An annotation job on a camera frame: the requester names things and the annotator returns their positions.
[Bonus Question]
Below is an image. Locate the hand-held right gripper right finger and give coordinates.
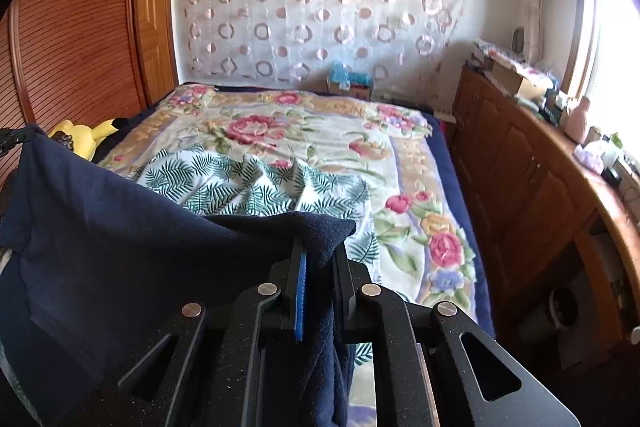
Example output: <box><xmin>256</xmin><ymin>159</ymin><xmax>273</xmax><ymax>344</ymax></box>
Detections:
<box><xmin>332</xmin><ymin>247</ymin><xmax>581</xmax><ymax>427</ymax></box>

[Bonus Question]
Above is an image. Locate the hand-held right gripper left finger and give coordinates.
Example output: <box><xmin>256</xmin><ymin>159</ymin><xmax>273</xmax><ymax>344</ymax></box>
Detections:
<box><xmin>65</xmin><ymin>249</ymin><xmax>308</xmax><ymax>427</ymax></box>

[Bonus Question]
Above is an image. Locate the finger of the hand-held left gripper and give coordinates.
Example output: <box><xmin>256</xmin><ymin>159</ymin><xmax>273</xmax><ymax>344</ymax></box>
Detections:
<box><xmin>0</xmin><ymin>127</ymin><xmax>48</xmax><ymax>158</ymax></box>

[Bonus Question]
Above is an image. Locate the navy printed t-shirt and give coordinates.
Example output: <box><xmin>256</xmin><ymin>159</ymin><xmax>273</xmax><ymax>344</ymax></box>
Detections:
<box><xmin>0</xmin><ymin>123</ymin><xmax>357</xmax><ymax>427</ymax></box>

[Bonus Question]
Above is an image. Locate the yellow plush toy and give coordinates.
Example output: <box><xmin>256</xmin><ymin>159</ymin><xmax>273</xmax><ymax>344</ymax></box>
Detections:
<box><xmin>48</xmin><ymin>118</ymin><xmax>126</xmax><ymax>160</ymax></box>

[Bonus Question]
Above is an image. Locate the wooden louvered wardrobe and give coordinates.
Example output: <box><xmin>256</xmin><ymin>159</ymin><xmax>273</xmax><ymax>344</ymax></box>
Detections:
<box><xmin>0</xmin><ymin>0</ymin><xmax>178</xmax><ymax>188</ymax></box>

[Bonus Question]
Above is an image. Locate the leaf print bedsheet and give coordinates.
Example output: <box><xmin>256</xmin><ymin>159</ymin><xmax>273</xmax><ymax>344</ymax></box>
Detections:
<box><xmin>135</xmin><ymin>147</ymin><xmax>381</xmax><ymax>268</ymax></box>

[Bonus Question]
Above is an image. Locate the floral blanket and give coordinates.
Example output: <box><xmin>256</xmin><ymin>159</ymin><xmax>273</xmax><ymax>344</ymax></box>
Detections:
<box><xmin>97</xmin><ymin>86</ymin><xmax>483</xmax><ymax>323</ymax></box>

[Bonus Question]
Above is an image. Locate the white round appliance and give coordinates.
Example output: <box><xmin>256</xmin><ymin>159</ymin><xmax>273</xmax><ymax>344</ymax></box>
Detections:
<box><xmin>517</xmin><ymin>267</ymin><xmax>626</xmax><ymax>368</ymax></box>

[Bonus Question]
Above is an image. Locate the long wooden cabinet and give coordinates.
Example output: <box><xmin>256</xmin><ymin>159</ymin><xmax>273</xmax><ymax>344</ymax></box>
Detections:
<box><xmin>447</xmin><ymin>64</ymin><xmax>640</xmax><ymax>408</ymax></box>

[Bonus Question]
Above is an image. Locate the cardboard box by bed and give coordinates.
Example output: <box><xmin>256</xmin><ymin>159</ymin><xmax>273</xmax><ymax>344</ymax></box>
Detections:
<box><xmin>327</xmin><ymin>77</ymin><xmax>375</xmax><ymax>101</ymax></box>

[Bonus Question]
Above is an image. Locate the tissue packet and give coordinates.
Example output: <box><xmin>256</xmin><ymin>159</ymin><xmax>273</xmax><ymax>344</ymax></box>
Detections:
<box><xmin>572</xmin><ymin>142</ymin><xmax>606</xmax><ymax>171</ymax></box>

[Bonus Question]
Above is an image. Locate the open cardboard box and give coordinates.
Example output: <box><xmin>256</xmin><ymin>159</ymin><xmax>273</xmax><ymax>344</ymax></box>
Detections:
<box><xmin>492</xmin><ymin>57</ymin><xmax>538</xmax><ymax>100</ymax></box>

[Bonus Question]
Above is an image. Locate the pink bottle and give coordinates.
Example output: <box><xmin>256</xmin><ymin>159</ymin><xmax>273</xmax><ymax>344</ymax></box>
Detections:
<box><xmin>565</xmin><ymin>99</ymin><xmax>591</xmax><ymax>142</ymax></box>

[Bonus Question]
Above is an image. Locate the sheer circle-patterned curtain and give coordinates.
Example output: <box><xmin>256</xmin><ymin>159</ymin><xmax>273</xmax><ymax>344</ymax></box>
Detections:
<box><xmin>172</xmin><ymin>0</ymin><xmax>468</xmax><ymax>90</ymax></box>

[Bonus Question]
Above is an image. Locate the wooden framed window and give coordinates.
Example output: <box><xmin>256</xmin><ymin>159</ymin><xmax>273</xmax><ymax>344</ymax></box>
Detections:
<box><xmin>560</xmin><ymin>0</ymin><xmax>640</xmax><ymax>148</ymax></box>

